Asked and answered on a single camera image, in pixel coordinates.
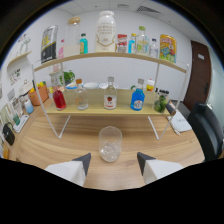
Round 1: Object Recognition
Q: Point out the clear bottle green cap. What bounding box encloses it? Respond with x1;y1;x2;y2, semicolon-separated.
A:
135;25;150;56

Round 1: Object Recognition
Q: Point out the glass with green mint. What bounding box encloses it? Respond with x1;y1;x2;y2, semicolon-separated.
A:
153;94;169;114

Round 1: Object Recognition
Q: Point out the small pink bottle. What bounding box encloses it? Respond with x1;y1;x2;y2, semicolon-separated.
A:
58;39;65;60

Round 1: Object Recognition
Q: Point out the black armchair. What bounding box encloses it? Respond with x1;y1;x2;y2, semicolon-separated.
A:
195;102;224;163

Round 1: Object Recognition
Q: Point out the white figurine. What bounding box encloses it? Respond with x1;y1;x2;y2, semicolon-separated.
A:
18;33;32;56

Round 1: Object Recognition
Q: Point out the tall glass bottle cork lid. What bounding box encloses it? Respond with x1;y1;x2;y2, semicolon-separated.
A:
63;16;82;58

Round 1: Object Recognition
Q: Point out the white round appliance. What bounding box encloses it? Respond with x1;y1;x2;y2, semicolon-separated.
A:
18;79;34;98

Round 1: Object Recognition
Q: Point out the potted green plant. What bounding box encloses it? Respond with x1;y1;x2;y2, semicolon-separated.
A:
62;69;76;86

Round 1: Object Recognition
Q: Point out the small teal bottle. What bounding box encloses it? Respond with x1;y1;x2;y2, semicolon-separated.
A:
79;32;89;55

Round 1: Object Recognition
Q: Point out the yellow juice can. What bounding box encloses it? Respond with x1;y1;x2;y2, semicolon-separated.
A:
159;33;178;64

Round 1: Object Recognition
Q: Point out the wooden wall shelf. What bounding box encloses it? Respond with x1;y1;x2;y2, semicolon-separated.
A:
6;50;33;69

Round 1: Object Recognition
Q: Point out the brown door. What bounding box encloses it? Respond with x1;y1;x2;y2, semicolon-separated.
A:
182;40;212;112

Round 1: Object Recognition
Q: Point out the tall black yellow can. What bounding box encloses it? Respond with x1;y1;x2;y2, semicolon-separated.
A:
40;25;59;64

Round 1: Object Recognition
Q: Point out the blue bottle yellow cap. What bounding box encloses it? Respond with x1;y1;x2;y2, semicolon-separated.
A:
127;32;138;55

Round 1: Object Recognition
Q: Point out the large white bottle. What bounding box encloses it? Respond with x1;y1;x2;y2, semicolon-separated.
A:
94;10;117;53

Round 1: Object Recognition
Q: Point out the small red liquid bottle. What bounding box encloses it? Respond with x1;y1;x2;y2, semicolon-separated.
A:
52;87;67;111

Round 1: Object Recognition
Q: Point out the clear bottle blue cap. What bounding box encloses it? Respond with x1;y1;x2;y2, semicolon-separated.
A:
148;38;160;59

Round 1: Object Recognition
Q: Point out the two-tier wooden shelf rack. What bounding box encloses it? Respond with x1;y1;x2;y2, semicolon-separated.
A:
31;51;189;141

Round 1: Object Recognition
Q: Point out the black bag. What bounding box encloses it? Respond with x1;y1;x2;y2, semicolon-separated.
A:
1;122;16;147

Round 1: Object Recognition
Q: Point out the white flat scale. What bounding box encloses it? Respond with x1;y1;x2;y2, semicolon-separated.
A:
12;114;30;134

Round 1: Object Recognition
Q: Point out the orange basket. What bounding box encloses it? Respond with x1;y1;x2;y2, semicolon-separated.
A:
28;84;50;107

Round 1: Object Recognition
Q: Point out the blue liquid bottle silver cap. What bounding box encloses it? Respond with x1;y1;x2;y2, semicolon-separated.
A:
129;78;146;112

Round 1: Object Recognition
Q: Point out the clear bottle orange cap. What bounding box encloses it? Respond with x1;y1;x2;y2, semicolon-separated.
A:
74;78;90;111

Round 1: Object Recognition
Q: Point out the light blue small bottle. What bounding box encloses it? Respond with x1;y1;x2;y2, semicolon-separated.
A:
24;99;35;115

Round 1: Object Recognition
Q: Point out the red white wall poster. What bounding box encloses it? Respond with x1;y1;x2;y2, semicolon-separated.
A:
116;33;129;54

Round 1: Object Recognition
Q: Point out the clear drinking glass with ice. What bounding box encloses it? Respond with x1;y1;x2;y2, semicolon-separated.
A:
98;125;123;163

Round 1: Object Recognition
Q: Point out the clear bottle red label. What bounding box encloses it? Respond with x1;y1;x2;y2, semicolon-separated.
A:
103;76;118;111

